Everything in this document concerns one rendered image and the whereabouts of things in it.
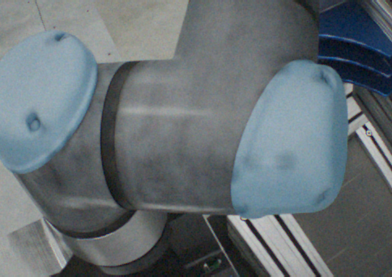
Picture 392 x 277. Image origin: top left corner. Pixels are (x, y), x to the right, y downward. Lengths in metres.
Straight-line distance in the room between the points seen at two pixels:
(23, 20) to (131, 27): 0.97
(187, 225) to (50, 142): 0.16
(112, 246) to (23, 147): 0.11
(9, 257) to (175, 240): 0.32
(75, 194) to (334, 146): 0.13
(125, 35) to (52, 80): 1.64
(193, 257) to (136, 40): 1.48
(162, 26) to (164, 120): 1.65
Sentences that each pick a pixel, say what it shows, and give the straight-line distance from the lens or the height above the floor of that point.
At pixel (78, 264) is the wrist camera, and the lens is 0.64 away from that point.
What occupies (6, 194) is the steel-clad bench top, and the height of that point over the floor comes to 0.80.
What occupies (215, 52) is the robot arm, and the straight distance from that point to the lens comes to 0.47.
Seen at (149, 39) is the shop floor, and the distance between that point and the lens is 2.08.
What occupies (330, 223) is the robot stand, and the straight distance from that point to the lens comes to 1.61.
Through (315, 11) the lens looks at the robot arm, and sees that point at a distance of 0.51.
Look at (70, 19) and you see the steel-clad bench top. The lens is 1.13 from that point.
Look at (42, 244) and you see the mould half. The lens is 0.89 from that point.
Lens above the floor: 1.68
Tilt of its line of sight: 60 degrees down
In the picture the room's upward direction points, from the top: 9 degrees counter-clockwise
